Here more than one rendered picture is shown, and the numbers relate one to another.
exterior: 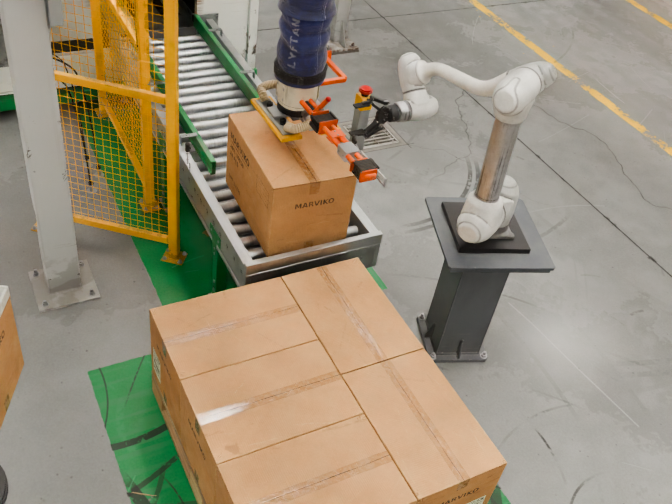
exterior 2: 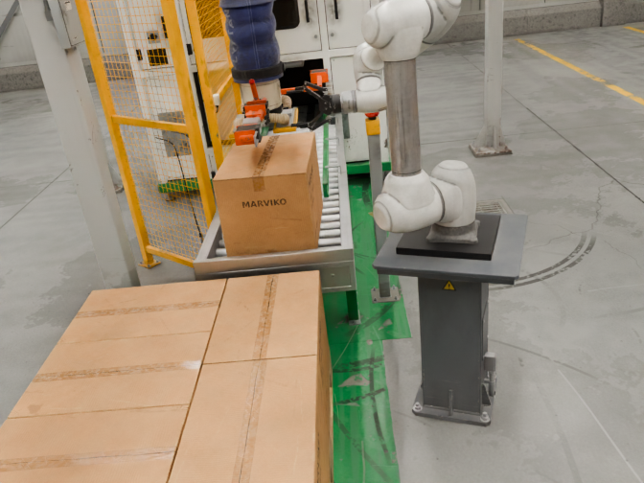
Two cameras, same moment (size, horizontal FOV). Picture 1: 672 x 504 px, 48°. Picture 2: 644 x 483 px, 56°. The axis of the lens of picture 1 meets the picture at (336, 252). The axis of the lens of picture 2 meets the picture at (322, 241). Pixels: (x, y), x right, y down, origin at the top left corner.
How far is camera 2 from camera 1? 2.07 m
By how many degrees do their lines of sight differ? 34
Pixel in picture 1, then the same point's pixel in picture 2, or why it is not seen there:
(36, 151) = (76, 166)
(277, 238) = (233, 241)
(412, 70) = (358, 57)
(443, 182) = (540, 252)
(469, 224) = (378, 204)
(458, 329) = (441, 373)
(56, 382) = not seen: hidden behind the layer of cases
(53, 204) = (98, 218)
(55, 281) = not seen: hidden behind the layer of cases
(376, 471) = (144, 464)
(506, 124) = (389, 63)
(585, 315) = not seen: outside the picture
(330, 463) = (105, 444)
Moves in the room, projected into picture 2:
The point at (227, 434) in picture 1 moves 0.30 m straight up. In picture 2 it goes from (43, 395) to (13, 319)
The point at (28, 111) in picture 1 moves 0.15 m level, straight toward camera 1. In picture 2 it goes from (63, 128) to (48, 137)
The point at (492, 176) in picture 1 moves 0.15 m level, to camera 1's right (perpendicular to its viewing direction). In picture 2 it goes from (395, 139) to (437, 142)
